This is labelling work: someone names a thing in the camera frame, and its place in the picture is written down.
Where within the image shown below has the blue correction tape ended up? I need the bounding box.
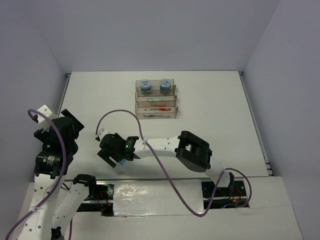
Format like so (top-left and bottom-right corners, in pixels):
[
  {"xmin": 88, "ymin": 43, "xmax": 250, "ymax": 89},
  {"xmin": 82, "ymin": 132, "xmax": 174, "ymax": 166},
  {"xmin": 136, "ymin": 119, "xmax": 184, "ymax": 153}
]
[{"xmin": 118, "ymin": 159, "xmax": 127, "ymax": 165}]

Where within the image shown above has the blue gel pen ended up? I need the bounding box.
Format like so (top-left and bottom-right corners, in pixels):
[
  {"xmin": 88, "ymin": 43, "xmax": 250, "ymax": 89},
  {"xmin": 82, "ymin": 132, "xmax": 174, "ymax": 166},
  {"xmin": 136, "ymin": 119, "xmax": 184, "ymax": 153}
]
[{"xmin": 143, "ymin": 114, "xmax": 171, "ymax": 118}]

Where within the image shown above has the red gel pen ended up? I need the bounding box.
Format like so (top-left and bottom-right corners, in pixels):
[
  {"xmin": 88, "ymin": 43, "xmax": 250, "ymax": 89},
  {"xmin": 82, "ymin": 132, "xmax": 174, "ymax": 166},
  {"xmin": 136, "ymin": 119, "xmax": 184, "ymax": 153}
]
[{"xmin": 144, "ymin": 107, "xmax": 171, "ymax": 112}]

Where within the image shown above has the blue tape roll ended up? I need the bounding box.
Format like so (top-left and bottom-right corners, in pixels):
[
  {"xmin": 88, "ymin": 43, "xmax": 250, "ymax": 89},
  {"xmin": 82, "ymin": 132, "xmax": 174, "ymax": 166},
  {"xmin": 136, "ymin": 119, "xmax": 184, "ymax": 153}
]
[
  {"xmin": 139, "ymin": 79, "xmax": 152, "ymax": 96},
  {"xmin": 159, "ymin": 79, "xmax": 172, "ymax": 96}
]

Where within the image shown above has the pink correction tape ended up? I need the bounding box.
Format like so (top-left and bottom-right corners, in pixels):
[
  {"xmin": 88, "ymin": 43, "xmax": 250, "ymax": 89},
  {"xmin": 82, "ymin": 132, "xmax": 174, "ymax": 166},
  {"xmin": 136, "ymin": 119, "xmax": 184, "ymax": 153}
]
[{"xmin": 150, "ymin": 101, "xmax": 167, "ymax": 108}]

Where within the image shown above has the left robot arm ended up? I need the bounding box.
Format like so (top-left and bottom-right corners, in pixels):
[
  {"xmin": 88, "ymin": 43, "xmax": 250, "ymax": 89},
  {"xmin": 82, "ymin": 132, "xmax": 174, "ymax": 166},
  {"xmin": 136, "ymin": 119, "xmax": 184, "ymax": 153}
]
[{"xmin": 6, "ymin": 105, "xmax": 98, "ymax": 240}]

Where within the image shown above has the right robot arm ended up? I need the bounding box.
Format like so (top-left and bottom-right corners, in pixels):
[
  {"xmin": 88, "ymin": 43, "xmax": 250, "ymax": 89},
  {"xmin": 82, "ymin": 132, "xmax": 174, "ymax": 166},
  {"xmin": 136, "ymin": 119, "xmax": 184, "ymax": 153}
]
[{"xmin": 95, "ymin": 129, "xmax": 235, "ymax": 196}]

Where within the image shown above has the near clear drawer container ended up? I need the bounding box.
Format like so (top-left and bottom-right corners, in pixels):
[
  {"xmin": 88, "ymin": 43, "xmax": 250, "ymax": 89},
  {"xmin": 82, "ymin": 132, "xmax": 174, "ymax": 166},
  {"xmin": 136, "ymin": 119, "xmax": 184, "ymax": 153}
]
[{"xmin": 135, "ymin": 101, "xmax": 179, "ymax": 120}]

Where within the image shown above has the clear drawer container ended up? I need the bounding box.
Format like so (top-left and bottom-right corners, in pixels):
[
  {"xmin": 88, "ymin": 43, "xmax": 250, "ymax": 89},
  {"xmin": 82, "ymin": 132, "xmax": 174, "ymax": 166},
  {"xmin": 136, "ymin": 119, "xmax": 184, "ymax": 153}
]
[
  {"xmin": 135, "ymin": 79, "xmax": 176, "ymax": 91},
  {"xmin": 135, "ymin": 90, "xmax": 177, "ymax": 107},
  {"xmin": 135, "ymin": 101, "xmax": 179, "ymax": 120}
]

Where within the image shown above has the middle clear drawer container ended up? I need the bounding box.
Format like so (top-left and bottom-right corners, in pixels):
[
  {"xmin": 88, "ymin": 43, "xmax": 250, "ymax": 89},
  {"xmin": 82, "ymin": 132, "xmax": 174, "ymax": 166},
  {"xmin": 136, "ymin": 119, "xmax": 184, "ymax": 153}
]
[{"xmin": 135, "ymin": 90, "xmax": 177, "ymax": 107}]

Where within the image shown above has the far clear drawer container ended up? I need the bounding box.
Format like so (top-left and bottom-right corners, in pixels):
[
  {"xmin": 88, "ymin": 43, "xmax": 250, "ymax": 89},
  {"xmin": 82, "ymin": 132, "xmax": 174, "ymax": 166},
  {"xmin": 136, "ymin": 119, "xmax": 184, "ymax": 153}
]
[{"xmin": 135, "ymin": 79, "xmax": 176, "ymax": 91}]

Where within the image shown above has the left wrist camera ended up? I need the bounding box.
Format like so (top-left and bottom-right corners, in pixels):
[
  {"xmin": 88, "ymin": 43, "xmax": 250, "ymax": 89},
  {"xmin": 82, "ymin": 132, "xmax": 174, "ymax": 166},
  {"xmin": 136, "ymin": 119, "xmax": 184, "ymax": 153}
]
[{"xmin": 34, "ymin": 104, "xmax": 59, "ymax": 131}]

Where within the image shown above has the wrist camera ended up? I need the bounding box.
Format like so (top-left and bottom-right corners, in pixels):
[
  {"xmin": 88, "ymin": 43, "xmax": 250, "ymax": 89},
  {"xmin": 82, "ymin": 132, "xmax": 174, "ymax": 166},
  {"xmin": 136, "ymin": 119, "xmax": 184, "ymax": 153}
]
[
  {"xmin": 34, "ymin": 104, "xmax": 59, "ymax": 131},
  {"xmin": 95, "ymin": 128, "xmax": 110, "ymax": 142}
]

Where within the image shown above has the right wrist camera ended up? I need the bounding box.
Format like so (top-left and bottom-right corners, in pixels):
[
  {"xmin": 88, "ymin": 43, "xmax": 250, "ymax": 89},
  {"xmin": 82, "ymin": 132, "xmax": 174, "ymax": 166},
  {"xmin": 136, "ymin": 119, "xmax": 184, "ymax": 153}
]
[{"xmin": 95, "ymin": 128, "xmax": 110, "ymax": 142}]

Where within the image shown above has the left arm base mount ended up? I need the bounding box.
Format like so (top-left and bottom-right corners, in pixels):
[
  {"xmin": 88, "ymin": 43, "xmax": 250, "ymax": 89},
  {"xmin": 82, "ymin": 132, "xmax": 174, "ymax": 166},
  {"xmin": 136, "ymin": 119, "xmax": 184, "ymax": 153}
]
[{"xmin": 77, "ymin": 183, "xmax": 114, "ymax": 217}]

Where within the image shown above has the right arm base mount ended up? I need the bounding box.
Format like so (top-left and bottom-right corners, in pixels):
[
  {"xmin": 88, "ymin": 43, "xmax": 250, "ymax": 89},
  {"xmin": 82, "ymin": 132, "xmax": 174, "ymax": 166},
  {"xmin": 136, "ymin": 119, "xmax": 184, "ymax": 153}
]
[{"xmin": 201, "ymin": 173, "xmax": 247, "ymax": 210}]

